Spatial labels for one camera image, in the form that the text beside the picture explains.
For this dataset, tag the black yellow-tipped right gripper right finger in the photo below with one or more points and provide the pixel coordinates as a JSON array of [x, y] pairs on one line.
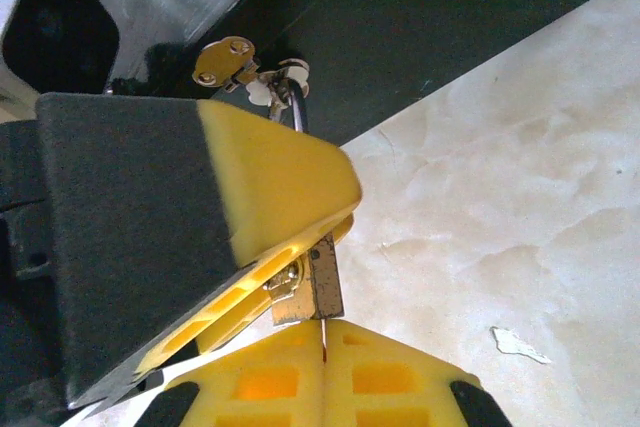
[[380, 372]]

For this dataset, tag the black yellow-tipped right gripper left finger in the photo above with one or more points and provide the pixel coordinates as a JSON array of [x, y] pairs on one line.
[[280, 372]]

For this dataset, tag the finger of the black yellow-tipped left gripper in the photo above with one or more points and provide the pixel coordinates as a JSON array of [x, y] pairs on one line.
[[240, 302], [150, 197]]

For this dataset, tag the starry night painting box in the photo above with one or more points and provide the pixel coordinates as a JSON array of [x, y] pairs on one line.
[[400, 22]]

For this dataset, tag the white paper scrap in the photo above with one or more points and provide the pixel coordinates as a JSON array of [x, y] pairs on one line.
[[517, 344]]

